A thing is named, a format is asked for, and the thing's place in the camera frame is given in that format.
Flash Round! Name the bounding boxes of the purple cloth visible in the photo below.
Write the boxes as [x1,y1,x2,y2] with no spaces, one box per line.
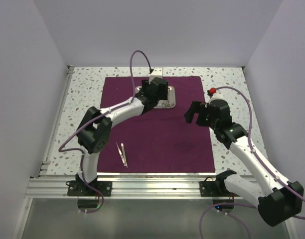
[97,76,215,173]

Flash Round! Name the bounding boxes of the aluminium front rail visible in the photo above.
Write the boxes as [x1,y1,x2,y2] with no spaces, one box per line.
[24,176,288,199]

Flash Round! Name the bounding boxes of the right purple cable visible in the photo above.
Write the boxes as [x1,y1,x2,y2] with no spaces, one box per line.
[199,86,305,239]

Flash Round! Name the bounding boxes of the aluminium left side rail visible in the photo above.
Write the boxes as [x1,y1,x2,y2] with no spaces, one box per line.
[37,66,75,178]

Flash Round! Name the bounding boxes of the steel instrument tray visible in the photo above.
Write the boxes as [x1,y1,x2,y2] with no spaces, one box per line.
[130,86,176,114]

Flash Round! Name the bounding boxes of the aluminium rail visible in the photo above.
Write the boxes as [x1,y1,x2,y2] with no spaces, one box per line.
[24,176,288,199]
[37,66,75,178]

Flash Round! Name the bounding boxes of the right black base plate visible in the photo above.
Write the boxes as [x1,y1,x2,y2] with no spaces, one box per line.
[199,177,238,197]

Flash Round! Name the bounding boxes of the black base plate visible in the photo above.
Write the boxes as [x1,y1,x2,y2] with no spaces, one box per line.
[65,180,113,197]
[199,177,238,197]

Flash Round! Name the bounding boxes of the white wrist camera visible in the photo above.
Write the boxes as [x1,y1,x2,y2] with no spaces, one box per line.
[149,67,163,82]
[207,88,223,103]

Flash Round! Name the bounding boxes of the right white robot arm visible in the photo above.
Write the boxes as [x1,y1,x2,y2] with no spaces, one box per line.
[184,99,304,227]

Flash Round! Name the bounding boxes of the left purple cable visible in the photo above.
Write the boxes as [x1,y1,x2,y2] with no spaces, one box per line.
[58,50,154,214]

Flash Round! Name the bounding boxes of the wide steel tweezers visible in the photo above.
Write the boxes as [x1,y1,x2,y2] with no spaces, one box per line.
[116,143,128,168]

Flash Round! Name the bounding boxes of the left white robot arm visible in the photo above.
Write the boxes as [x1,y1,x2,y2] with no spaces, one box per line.
[77,77,168,196]

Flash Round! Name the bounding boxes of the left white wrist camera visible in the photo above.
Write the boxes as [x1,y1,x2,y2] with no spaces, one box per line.
[149,67,163,82]

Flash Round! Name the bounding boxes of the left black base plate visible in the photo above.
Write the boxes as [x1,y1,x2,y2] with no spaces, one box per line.
[65,180,113,197]

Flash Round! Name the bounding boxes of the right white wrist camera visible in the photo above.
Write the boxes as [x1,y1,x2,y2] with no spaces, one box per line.
[207,88,223,103]

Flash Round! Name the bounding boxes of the purple cable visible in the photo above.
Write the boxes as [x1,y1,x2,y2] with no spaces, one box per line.
[58,50,154,214]
[199,86,305,239]

